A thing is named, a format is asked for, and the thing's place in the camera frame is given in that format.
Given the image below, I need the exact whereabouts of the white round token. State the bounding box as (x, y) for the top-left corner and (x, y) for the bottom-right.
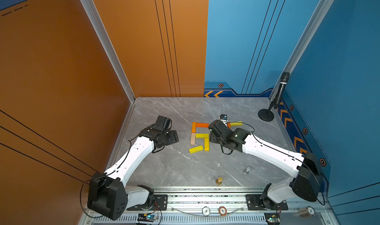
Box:
(202, 207), (210, 217)

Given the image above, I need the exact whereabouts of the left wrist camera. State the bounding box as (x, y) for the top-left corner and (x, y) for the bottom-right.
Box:
(154, 115), (172, 133)

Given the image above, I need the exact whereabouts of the brass weight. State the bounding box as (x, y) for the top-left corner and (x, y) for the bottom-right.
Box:
(216, 177), (223, 185)

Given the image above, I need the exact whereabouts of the yellow block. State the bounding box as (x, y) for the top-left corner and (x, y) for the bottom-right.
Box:
(229, 121), (243, 126)
(189, 146), (204, 154)
(204, 138), (210, 151)

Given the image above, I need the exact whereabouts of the left green circuit board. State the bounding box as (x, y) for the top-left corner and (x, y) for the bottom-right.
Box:
(137, 214), (157, 224)

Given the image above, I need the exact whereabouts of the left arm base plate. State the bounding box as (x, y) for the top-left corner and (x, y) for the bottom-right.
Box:
(127, 194), (168, 211)

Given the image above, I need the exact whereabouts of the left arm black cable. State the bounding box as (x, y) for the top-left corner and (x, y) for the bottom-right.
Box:
(79, 138), (134, 219)

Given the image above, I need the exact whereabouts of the beige block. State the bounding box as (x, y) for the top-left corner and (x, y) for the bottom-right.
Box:
(190, 133), (196, 146)

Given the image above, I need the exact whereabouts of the light orange block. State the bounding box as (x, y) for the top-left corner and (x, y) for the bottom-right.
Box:
(191, 122), (197, 133)

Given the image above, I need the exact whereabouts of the copper round token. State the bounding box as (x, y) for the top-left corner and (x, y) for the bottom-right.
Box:
(218, 206), (227, 216)

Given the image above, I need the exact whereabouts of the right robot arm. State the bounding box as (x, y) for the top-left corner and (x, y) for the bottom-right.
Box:
(208, 120), (324, 210)

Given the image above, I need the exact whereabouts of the silver weight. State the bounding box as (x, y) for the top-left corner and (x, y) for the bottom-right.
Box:
(243, 167), (250, 175)

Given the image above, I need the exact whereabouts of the right green circuit board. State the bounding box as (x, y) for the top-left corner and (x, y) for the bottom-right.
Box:
(264, 213), (281, 225)

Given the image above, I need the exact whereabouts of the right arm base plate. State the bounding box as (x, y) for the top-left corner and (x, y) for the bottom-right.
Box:
(245, 194), (289, 211)

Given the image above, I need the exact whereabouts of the green circuit board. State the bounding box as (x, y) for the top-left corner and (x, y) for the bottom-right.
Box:
(264, 213), (281, 225)
(137, 214), (157, 224)

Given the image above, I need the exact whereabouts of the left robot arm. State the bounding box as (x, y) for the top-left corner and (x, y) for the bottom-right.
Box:
(87, 130), (179, 220)

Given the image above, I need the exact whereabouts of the yellow block horizontal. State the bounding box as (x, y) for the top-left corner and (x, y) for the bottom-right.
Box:
(196, 134), (209, 139)

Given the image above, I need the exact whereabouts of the black microphone on stand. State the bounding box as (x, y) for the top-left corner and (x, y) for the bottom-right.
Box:
(258, 72), (290, 122)

